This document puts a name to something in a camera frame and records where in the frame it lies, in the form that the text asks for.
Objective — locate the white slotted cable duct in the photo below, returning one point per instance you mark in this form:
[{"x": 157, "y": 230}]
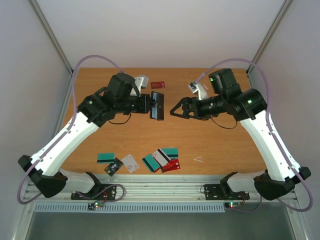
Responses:
[{"x": 130, "y": 208}]

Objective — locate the large teal card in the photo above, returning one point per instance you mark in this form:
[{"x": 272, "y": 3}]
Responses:
[{"x": 171, "y": 152}]

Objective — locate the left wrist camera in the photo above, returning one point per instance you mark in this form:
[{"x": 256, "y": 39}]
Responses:
[{"x": 141, "y": 81}]

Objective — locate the right rear aluminium post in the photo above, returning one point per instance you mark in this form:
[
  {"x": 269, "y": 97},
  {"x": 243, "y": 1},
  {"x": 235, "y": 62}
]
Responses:
[{"x": 286, "y": 4}]

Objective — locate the teal card with black stripe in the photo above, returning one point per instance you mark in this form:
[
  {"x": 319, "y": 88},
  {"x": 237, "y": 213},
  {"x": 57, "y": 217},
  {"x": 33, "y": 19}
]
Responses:
[{"x": 150, "y": 162}]

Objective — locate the red card in pile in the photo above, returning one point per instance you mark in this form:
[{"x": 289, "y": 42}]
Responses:
[{"x": 172, "y": 165}]

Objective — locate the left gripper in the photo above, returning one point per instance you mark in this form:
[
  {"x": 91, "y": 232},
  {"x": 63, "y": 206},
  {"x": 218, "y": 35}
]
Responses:
[{"x": 145, "y": 108}]

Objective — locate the black VIP card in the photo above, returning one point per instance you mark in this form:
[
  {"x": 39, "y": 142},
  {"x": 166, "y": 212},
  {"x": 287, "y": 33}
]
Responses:
[{"x": 112, "y": 168}]

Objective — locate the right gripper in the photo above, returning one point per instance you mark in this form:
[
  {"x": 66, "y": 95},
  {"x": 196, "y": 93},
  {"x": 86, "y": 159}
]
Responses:
[{"x": 193, "y": 108}]

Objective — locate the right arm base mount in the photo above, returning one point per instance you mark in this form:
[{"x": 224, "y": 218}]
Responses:
[{"x": 222, "y": 191}]

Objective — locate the white card with black stripe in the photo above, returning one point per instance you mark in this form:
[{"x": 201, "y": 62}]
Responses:
[{"x": 160, "y": 156}]

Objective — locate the aluminium front rail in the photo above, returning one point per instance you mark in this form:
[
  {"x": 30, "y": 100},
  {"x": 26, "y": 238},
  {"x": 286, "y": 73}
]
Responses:
[{"x": 144, "y": 188}]

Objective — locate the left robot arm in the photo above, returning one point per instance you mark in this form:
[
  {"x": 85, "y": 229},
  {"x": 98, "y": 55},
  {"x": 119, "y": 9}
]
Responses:
[{"x": 122, "y": 95}]

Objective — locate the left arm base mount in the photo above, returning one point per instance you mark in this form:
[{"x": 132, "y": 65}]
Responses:
[{"x": 98, "y": 192}]

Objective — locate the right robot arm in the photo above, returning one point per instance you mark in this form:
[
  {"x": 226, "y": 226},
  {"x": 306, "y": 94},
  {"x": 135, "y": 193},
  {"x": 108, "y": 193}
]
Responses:
[{"x": 249, "y": 109}]

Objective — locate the aluminium post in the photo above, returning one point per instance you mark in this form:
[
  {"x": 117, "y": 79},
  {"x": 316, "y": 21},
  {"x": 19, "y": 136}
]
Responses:
[
  {"x": 286, "y": 4},
  {"x": 45, "y": 24}
]

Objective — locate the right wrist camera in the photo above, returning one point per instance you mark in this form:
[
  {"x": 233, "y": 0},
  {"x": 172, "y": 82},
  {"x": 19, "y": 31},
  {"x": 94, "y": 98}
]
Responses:
[{"x": 198, "y": 90}]

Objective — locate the teal card far left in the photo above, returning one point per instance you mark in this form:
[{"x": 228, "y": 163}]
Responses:
[{"x": 105, "y": 158}]

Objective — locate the lone red card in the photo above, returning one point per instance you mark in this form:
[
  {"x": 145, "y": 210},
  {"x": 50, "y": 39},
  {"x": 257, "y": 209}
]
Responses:
[{"x": 157, "y": 85}]

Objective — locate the black leather card holder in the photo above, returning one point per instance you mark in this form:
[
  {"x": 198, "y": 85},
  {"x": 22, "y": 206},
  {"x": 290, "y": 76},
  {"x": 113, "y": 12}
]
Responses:
[{"x": 157, "y": 113}]

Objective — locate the right controller board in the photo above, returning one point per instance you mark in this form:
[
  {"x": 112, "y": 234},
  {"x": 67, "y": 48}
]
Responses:
[{"x": 232, "y": 204}]

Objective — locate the left rear aluminium post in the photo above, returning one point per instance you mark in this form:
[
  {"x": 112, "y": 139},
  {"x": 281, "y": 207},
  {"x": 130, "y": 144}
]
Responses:
[{"x": 45, "y": 24}]

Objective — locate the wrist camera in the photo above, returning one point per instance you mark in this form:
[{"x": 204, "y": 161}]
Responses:
[
  {"x": 198, "y": 90},
  {"x": 141, "y": 81}
]

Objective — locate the white floral VIP card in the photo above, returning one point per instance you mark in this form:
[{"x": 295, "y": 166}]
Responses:
[{"x": 130, "y": 163}]

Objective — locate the controller board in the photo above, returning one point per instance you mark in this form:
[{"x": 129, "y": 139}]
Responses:
[
  {"x": 94, "y": 205},
  {"x": 232, "y": 204}
]

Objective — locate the left controller board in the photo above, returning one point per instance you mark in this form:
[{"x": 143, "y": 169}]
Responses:
[{"x": 94, "y": 205}]

